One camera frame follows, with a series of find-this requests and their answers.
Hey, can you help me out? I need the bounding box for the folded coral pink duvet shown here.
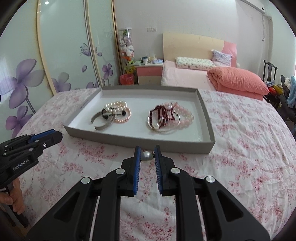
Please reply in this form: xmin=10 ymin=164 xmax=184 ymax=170
xmin=207 ymin=67 xmax=269 ymax=100

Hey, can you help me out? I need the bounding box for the blue fluffy robe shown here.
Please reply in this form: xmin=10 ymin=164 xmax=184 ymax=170
xmin=287 ymin=76 xmax=296 ymax=108

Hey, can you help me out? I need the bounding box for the beige and pink headboard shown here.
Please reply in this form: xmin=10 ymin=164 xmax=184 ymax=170
xmin=163 ymin=33 xmax=237 ymax=67

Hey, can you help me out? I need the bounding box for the white wall socket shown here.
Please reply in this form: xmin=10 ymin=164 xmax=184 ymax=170
xmin=147 ymin=28 xmax=157 ymax=32

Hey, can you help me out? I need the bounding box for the black bead bracelet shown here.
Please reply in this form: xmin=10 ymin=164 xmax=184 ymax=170
xmin=101 ymin=106 xmax=127 ymax=120

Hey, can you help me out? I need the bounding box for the pink mattress sheet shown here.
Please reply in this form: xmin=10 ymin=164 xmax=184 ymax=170
xmin=161 ymin=61 xmax=216 ymax=91

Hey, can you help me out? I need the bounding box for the floral white pillow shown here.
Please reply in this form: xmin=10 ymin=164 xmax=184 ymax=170
xmin=175 ymin=57 xmax=216 ymax=71

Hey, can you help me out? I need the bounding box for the purple patterned small pillow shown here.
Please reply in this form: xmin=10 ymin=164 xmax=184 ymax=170
xmin=212 ymin=50 xmax=232 ymax=67

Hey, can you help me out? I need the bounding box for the pink crystal bead bracelet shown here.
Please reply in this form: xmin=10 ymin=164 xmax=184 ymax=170
xmin=163 ymin=101 xmax=195 ymax=130

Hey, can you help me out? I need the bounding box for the small pink pearl bracelet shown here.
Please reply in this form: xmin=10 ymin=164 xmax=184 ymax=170
xmin=112 ymin=106 xmax=132 ymax=124

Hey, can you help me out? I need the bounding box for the sliding wardrobe with purple flowers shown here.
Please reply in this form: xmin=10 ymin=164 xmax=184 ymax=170
xmin=1 ymin=1 xmax=120 ymax=141

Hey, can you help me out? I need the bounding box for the plush toy display tube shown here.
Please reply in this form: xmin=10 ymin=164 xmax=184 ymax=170
xmin=118 ymin=28 xmax=134 ymax=74

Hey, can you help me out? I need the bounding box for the grey shallow jewelry tray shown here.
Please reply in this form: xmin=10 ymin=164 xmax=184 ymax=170
xmin=63 ymin=85 xmax=215 ymax=154

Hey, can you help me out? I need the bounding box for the red lined waste basket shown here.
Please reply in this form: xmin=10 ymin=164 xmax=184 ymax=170
xmin=119 ymin=73 xmax=134 ymax=85

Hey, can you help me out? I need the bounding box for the dark wooden chair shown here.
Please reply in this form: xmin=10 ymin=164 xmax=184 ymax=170
xmin=262 ymin=60 xmax=278 ymax=82

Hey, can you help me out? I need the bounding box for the thin silver hoop bangle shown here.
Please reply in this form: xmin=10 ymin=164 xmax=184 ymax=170
xmin=147 ymin=112 xmax=181 ymax=133

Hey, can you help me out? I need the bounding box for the pink bedside nightstand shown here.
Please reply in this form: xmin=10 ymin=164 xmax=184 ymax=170
xmin=136 ymin=64 xmax=163 ymax=85

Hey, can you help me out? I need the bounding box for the white pearl bracelet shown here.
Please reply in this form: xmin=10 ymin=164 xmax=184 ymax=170
xmin=104 ymin=100 xmax=129 ymax=114

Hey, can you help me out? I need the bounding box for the dark red bead necklace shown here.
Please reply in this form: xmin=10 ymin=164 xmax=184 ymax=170
xmin=148 ymin=104 xmax=177 ymax=129

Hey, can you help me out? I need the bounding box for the person's left hand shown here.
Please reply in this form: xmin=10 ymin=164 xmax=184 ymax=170
xmin=1 ymin=178 xmax=25 ymax=215

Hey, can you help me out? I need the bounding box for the silver cuff bangle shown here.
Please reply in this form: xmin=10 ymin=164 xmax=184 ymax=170
xmin=91 ymin=109 xmax=114 ymax=131

